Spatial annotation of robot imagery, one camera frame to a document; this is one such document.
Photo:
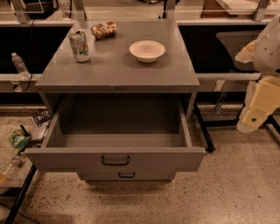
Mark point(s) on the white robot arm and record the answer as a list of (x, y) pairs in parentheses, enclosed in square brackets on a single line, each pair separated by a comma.
[(267, 50)]

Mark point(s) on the white ceramic bowl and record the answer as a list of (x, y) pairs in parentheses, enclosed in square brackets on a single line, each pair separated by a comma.
[(147, 51)]

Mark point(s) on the plastic bottle on floor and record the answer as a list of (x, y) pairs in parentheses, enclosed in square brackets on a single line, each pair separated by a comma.
[(10, 173)]

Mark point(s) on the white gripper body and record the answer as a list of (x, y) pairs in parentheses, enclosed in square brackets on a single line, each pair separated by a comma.
[(268, 51)]

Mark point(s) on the green chip bag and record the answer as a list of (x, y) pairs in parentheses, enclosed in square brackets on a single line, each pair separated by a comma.
[(19, 140)]

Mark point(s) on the grey lower drawer front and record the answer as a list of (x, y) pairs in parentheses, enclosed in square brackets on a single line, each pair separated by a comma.
[(130, 176)]

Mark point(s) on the open grey top drawer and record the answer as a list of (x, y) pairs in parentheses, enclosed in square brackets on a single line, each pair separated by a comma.
[(118, 136)]

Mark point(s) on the brown snack bag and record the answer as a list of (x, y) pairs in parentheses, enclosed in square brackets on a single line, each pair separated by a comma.
[(104, 30)]

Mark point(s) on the clear plastic water bottle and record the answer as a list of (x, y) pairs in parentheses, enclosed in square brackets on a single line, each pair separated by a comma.
[(20, 66)]

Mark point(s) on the white green 7up can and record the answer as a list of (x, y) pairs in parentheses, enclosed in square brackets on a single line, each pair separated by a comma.
[(79, 45)]

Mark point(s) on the grey metal drawer cabinet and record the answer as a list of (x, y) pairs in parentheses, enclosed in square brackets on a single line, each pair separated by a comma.
[(113, 71)]

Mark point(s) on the black table stand legs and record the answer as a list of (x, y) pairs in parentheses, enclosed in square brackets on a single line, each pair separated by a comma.
[(204, 125)]

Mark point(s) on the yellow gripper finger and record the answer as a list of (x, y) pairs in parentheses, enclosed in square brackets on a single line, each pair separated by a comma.
[(250, 120), (246, 54)]

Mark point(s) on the dark grey table top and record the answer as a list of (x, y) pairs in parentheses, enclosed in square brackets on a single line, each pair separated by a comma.
[(234, 41)]

